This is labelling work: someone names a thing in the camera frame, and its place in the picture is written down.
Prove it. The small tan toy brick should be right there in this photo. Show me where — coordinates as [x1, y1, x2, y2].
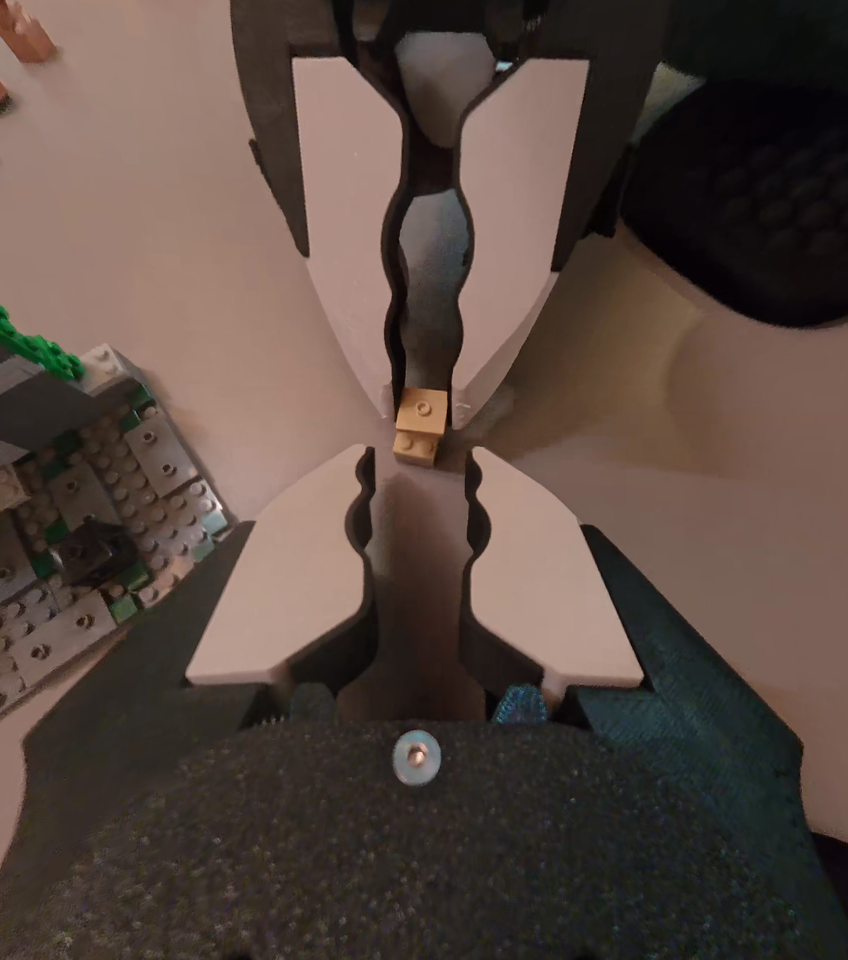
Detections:
[393, 387, 446, 471]

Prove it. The black office chair seat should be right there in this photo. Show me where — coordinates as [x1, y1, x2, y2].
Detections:
[621, 75, 848, 329]

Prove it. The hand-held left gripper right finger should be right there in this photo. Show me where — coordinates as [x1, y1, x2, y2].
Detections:
[458, 447, 647, 689]

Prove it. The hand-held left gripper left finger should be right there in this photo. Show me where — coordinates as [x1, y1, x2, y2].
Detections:
[185, 442, 381, 695]

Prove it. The tall brown toy brick piece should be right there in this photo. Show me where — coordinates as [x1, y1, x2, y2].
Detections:
[0, 0, 58, 66]

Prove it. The grey toy brick castle model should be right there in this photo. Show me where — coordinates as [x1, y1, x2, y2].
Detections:
[0, 272, 236, 753]

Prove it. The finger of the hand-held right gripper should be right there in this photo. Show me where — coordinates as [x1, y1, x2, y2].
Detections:
[291, 55, 414, 423]
[452, 57, 591, 430]

